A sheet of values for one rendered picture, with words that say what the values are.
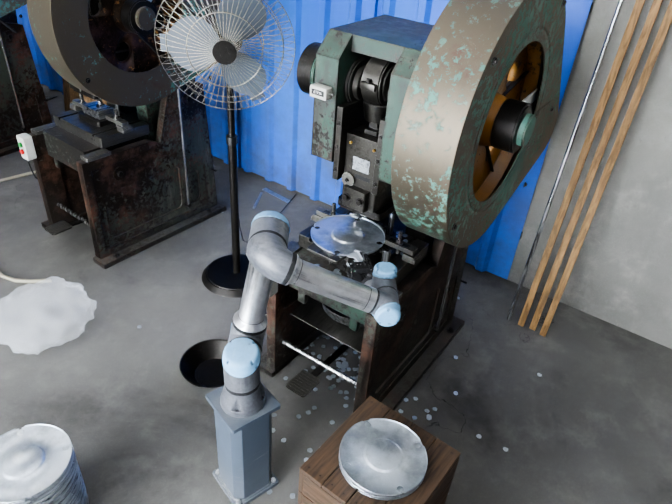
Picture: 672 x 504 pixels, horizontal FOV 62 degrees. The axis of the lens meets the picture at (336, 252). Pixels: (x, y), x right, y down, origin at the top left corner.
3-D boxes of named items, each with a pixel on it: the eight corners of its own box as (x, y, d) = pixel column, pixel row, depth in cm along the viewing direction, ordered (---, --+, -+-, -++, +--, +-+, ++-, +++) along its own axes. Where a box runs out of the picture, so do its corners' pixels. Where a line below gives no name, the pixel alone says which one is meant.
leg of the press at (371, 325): (370, 440, 233) (399, 265, 182) (347, 425, 239) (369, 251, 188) (463, 325, 297) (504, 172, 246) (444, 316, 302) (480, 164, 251)
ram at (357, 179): (366, 218, 207) (375, 143, 191) (334, 204, 214) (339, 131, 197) (390, 201, 219) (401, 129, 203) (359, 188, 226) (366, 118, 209)
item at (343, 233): (393, 226, 225) (393, 224, 225) (373, 264, 202) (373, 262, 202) (325, 210, 232) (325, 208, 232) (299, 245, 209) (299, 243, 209)
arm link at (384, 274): (400, 281, 169) (396, 309, 175) (397, 259, 178) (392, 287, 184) (374, 280, 168) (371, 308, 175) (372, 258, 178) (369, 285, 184)
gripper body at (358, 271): (346, 259, 197) (357, 279, 188) (369, 256, 199) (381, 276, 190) (345, 276, 201) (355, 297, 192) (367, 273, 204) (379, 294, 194)
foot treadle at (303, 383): (303, 405, 232) (303, 396, 229) (284, 393, 236) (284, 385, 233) (378, 330, 273) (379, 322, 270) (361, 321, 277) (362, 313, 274)
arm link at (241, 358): (220, 393, 178) (218, 362, 171) (227, 362, 189) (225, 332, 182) (258, 394, 179) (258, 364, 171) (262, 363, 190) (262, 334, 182)
